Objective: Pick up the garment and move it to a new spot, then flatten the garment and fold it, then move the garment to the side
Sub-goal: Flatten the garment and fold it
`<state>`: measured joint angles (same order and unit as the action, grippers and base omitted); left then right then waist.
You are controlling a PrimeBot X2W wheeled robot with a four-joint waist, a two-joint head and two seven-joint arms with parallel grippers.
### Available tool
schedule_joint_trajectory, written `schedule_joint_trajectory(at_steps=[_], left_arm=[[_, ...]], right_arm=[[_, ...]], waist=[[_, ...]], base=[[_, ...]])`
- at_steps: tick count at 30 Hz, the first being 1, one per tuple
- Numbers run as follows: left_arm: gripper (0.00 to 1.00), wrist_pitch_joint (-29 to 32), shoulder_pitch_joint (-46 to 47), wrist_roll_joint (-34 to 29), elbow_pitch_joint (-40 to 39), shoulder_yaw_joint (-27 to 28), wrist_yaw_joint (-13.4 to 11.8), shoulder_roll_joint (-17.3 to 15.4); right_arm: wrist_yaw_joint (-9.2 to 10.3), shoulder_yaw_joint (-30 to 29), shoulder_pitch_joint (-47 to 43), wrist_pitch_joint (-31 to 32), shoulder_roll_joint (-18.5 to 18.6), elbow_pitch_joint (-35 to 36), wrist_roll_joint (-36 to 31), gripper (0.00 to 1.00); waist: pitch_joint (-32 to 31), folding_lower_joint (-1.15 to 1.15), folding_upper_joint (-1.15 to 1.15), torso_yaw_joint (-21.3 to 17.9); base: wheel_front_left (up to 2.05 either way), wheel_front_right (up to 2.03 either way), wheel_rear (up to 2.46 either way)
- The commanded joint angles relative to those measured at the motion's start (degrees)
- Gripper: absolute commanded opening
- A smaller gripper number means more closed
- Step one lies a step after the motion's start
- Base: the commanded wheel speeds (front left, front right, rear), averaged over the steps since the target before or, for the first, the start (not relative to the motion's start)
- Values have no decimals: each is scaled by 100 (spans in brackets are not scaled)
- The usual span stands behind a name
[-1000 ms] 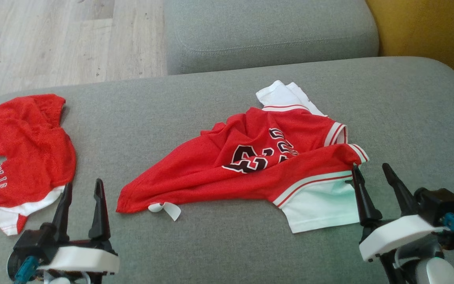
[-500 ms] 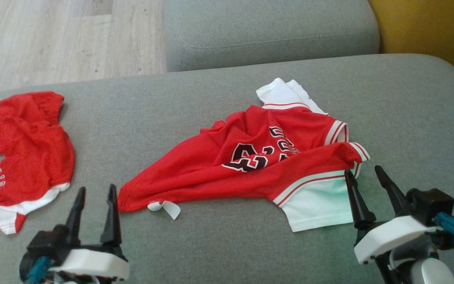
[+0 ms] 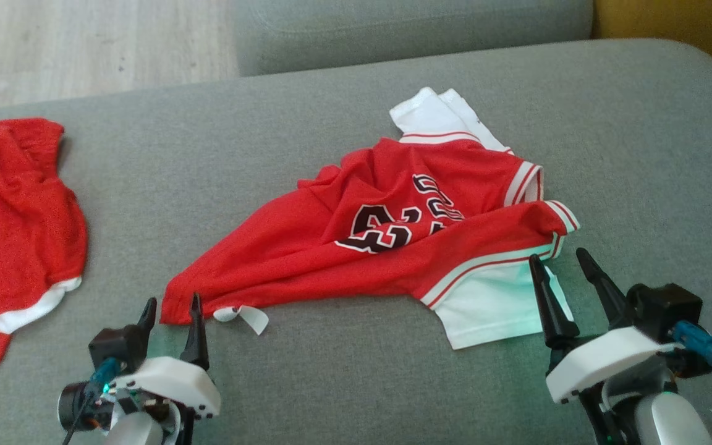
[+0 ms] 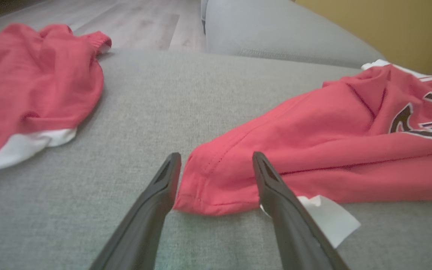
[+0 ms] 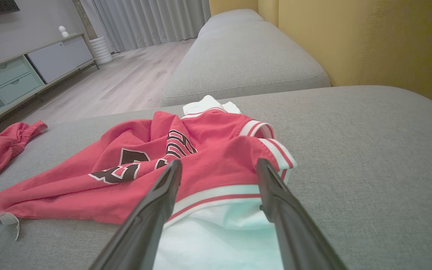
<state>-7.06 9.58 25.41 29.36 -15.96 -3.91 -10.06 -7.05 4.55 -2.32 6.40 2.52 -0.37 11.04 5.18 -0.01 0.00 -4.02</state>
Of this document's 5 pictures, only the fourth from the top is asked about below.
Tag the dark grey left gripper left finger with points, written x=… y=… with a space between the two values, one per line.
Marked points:
x=148 y=221

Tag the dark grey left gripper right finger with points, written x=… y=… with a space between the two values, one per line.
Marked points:
x=294 y=232

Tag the red jersey with black lettering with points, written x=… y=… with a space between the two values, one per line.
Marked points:
x=313 y=142

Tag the red shorts with white trim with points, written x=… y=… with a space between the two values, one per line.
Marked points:
x=32 y=86

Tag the large grey sofa seat cushion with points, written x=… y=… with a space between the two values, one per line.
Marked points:
x=144 y=112

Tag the small grey sofa seat cushion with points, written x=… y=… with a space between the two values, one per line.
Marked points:
x=276 y=30

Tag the long yellow sofa back cushion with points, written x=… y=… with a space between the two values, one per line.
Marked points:
x=388 y=30

